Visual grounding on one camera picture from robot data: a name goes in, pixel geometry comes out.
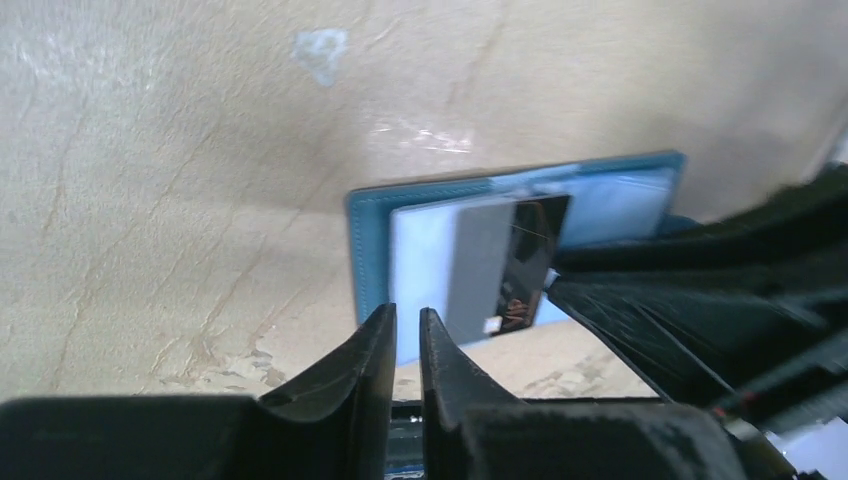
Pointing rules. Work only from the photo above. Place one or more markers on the blue card holder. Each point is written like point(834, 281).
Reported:
point(402, 236)

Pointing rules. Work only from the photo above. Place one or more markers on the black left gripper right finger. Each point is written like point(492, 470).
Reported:
point(473, 428)

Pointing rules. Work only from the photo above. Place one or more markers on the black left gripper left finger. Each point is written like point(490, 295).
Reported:
point(329, 422)

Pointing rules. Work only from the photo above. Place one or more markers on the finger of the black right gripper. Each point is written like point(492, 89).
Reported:
point(747, 316)

